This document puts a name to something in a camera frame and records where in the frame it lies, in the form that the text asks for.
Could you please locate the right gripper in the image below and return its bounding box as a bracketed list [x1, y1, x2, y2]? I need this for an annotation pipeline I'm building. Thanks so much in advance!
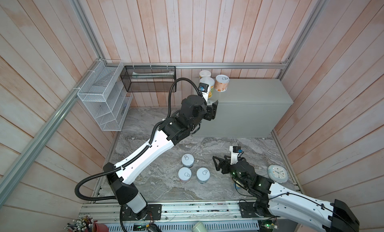
[212, 154, 247, 188]

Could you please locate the tall can green label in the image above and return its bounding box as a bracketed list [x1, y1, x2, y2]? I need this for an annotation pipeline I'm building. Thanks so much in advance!
[200, 77, 215, 98]

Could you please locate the orange can pull tab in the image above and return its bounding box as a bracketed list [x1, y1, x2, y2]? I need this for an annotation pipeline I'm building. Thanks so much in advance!
[214, 75, 230, 92]

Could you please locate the yellow can white lid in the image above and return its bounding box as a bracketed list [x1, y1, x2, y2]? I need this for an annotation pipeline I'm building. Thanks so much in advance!
[199, 70, 212, 79]

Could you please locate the silver can pull tab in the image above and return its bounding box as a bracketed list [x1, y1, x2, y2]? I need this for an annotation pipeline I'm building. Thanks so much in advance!
[181, 154, 195, 168]

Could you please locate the pink can white lid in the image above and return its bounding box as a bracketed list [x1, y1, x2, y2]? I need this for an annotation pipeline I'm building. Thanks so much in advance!
[178, 167, 192, 183]

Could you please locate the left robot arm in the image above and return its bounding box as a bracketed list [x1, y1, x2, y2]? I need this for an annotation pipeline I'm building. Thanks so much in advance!
[75, 78, 218, 220]

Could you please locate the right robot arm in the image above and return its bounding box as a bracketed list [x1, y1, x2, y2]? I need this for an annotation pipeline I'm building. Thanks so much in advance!
[213, 156, 360, 232]

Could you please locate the blue can pull tab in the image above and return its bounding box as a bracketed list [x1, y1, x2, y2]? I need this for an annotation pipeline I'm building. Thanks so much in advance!
[196, 167, 211, 184]

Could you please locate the grey metal cabinet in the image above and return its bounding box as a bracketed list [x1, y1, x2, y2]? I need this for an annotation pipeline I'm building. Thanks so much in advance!
[194, 79, 293, 138]

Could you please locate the white round clock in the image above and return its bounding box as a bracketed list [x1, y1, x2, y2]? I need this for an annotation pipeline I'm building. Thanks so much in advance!
[267, 165, 289, 184]

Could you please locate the black mesh basket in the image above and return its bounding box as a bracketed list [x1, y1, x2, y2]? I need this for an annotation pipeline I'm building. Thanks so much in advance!
[120, 65, 177, 93]

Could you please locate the white cup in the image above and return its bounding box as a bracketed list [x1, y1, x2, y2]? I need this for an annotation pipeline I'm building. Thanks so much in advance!
[192, 222, 208, 232]

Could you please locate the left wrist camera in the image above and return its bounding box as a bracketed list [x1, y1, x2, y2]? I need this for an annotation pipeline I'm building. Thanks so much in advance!
[199, 83, 211, 105]

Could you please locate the aluminium mounting rail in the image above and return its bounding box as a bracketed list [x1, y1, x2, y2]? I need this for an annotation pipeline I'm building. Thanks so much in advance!
[77, 198, 301, 224]

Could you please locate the white wire shelf rack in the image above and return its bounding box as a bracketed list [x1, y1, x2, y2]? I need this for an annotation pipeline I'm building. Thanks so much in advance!
[78, 60, 132, 132]

